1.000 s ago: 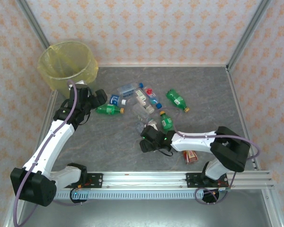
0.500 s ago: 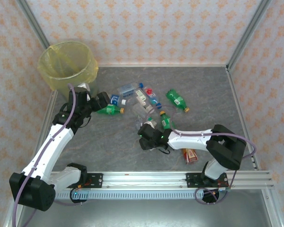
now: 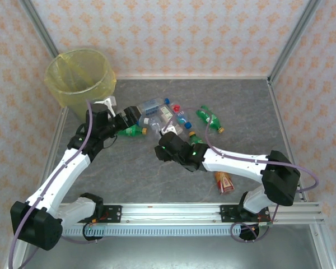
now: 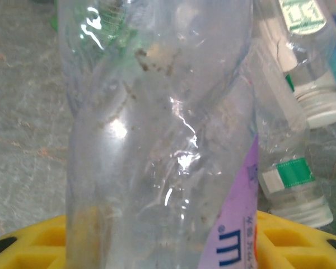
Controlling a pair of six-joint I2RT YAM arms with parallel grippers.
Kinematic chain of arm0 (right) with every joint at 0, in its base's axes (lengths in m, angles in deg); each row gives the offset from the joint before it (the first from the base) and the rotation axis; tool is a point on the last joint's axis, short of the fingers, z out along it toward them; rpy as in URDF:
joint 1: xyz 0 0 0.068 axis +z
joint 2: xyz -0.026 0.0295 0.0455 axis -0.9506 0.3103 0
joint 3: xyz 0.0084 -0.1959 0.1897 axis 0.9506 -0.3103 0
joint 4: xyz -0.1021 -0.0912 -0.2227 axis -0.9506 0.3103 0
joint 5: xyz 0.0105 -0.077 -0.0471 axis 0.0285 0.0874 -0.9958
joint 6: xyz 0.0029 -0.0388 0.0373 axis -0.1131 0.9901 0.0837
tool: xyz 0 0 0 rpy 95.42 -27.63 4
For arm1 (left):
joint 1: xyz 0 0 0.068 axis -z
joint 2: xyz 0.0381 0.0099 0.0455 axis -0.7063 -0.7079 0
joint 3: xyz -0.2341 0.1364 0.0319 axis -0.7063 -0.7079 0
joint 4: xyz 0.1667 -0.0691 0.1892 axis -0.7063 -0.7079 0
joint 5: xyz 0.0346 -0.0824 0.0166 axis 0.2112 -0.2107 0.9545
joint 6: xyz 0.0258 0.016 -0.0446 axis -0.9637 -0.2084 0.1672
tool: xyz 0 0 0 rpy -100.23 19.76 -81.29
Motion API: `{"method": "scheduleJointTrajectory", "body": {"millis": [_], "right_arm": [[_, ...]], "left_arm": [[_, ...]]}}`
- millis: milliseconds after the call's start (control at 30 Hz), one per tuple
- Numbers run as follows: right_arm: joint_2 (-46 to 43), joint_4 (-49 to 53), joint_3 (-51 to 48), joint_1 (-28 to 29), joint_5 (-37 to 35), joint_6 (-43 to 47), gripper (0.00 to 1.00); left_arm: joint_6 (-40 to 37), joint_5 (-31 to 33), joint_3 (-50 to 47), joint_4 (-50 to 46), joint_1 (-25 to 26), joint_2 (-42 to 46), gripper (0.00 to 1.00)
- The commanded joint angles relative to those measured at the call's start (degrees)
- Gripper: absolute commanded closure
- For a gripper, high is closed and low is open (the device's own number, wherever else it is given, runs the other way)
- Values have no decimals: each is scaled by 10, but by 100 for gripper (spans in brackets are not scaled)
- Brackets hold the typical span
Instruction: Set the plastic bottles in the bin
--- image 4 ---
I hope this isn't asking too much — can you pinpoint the clear bottle purple label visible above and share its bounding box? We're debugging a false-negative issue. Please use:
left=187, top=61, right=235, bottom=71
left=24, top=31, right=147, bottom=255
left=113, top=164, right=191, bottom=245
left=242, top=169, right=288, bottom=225
left=57, top=0, right=260, bottom=269

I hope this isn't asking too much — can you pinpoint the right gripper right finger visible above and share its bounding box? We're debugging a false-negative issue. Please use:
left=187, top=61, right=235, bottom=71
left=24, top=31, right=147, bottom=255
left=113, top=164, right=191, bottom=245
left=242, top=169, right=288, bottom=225
left=256, top=210, right=336, bottom=269

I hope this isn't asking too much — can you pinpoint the green bottle yellow cap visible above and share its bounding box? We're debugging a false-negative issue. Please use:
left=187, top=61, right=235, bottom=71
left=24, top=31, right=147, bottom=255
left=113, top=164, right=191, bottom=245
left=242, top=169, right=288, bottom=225
left=49, top=0, right=139, bottom=57

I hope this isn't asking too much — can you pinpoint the clear bottle green neck band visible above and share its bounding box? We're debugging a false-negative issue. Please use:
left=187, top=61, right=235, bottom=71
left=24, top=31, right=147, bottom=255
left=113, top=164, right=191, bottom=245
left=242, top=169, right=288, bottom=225
left=251, top=41, right=334, bottom=228

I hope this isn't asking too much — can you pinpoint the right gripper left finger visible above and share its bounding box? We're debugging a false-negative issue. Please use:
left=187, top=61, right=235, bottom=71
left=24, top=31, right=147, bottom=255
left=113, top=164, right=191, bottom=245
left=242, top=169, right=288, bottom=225
left=0, top=214, right=69, bottom=269

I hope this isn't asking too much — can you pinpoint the clear bottle green-white label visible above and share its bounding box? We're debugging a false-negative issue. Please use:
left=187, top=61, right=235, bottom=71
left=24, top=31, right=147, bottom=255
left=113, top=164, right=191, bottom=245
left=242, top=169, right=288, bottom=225
left=277, top=0, right=336, bottom=128

